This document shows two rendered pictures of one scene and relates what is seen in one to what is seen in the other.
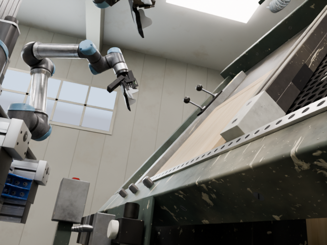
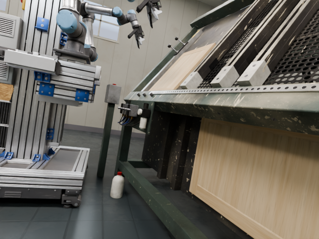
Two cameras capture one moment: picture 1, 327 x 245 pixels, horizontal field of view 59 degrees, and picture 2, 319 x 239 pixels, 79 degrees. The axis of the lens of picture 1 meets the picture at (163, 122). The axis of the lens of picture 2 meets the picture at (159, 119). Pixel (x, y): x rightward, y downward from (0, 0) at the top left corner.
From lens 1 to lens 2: 0.65 m
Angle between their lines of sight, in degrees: 27
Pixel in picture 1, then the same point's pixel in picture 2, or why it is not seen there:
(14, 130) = (98, 71)
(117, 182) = (123, 74)
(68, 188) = (112, 89)
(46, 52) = (93, 11)
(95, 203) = not seen: hidden behind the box
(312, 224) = not seen: hidden behind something
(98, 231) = (132, 111)
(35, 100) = (88, 39)
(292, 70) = (210, 61)
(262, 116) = (194, 81)
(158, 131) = (149, 42)
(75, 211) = (116, 99)
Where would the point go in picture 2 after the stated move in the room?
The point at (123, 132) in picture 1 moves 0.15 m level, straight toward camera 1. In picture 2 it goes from (126, 42) to (127, 40)
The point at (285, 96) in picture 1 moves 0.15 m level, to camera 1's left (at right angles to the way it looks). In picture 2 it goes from (204, 72) to (182, 68)
